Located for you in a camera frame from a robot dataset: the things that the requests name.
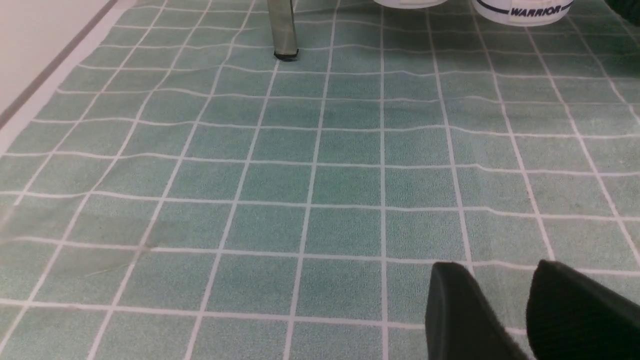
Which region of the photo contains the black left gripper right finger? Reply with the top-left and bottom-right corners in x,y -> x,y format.
526,260 -> 640,360

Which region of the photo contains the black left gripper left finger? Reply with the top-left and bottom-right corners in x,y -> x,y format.
425,262 -> 528,360

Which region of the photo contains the silver metal shoe rack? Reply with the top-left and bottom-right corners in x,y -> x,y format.
267,0 -> 299,62

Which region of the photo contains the green checkered floor cloth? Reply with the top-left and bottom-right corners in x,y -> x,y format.
1,0 -> 639,360

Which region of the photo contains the navy sneaker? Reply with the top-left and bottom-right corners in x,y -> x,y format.
471,0 -> 574,27
374,0 -> 447,10

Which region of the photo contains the navy sneaker far left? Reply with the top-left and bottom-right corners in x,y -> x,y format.
374,0 -> 447,10

